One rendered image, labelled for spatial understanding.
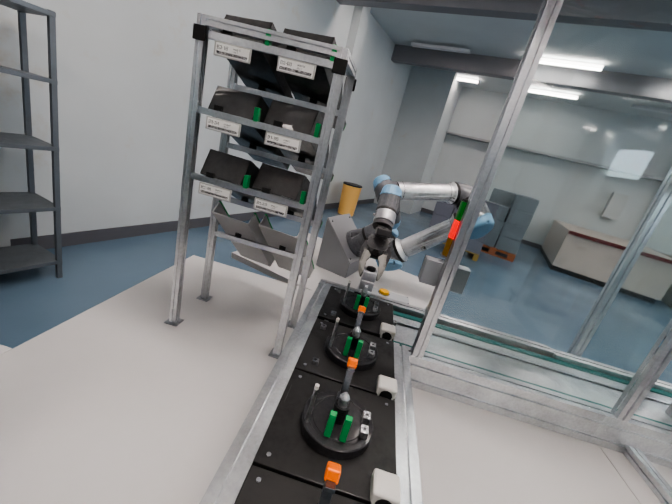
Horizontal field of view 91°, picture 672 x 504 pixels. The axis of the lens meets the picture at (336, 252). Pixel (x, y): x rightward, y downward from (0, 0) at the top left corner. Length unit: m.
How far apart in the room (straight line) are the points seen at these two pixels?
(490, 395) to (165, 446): 0.83
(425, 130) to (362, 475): 9.37
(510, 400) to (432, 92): 9.17
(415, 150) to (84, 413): 9.37
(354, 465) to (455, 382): 0.49
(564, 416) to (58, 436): 1.19
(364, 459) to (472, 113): 10.68
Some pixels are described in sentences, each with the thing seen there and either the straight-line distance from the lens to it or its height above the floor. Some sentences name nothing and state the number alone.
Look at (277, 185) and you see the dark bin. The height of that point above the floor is 1.33.
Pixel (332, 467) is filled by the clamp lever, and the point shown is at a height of 1.07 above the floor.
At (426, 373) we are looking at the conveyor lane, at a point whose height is 0.92.
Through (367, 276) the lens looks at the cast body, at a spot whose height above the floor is 1.10.
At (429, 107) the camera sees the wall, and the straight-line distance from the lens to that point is 9.82.
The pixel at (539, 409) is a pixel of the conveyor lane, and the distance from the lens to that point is 1.17.
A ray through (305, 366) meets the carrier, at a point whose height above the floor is 0.97.
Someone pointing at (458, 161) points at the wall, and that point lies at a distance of 10.91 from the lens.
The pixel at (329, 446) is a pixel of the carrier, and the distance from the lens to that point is 0.65.
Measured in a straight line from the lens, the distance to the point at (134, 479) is 0.76.
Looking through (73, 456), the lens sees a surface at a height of 0.86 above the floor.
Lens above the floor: 1.48
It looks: 18 degrees down
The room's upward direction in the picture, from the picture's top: 15 degrees clockwise
